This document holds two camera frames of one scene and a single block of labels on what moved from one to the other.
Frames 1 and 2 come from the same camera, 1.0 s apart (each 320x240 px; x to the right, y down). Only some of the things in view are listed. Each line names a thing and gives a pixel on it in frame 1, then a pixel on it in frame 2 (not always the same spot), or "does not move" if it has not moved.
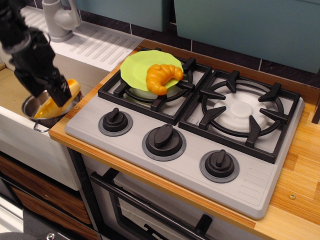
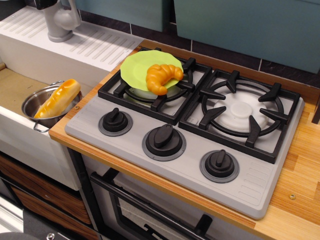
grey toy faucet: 60,22 does not move
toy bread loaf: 48,107 does not move
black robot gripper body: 36,58 → 42,4
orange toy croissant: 157,76 does not move
